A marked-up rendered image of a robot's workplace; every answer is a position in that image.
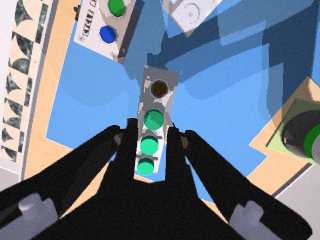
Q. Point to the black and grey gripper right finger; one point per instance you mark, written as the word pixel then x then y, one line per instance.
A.
pixel 253 213

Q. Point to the dark table edge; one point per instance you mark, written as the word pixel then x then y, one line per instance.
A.
pixel 51 12

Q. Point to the blue flat mat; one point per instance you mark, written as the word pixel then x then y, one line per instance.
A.
pixel 237 69

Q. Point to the white sloping button panel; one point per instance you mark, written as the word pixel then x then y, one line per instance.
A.
pixel 103 25

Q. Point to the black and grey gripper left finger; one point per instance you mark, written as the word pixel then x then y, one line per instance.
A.
pixel 32 205

